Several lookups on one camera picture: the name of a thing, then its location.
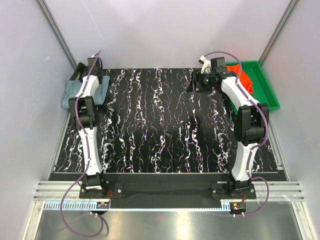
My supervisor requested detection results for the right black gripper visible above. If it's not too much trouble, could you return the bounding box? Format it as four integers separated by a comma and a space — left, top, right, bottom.
186, 71, 215, 93

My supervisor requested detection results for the grey-blue t shirt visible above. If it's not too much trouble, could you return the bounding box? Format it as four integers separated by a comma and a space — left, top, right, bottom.
60, 76, 110, 109

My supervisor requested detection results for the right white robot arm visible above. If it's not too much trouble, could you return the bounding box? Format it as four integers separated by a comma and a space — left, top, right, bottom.
188, 55, 270, 199

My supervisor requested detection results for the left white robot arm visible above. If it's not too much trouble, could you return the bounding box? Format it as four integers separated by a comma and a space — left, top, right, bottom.
68, 54, 108, 198

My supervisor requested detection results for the orange t shirt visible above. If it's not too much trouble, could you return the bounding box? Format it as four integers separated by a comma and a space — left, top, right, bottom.
226, 64, 254, 94

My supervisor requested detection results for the green plastic tray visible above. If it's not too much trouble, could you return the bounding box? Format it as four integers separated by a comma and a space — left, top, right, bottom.
241, 60, 280, 111

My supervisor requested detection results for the left aluminium frame post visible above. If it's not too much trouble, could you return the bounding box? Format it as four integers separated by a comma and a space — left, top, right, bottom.
35, 0, 77, 70

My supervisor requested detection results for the aluminium frame post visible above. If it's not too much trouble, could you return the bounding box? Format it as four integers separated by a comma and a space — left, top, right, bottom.
35, 0, 77, 70
258, 0, 300, 67

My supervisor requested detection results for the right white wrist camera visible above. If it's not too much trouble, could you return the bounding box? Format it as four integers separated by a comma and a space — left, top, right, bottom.
198, 55, 212, 74

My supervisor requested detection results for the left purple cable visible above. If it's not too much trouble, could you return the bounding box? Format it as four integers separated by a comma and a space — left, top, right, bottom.
59, 49, 111, 237

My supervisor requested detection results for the aluminium front rail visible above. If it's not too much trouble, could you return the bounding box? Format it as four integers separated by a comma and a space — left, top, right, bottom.
33, 181, 304, 212

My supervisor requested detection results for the right aluminium frame post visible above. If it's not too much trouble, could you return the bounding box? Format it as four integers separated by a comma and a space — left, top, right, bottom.
258, 0, 300, 67

